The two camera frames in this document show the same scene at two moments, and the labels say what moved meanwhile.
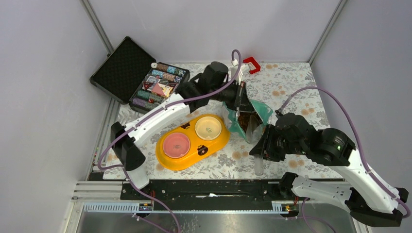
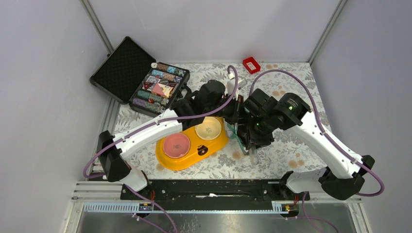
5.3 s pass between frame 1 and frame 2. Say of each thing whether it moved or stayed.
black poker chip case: stayed
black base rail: stayed
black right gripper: moved
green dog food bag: moved
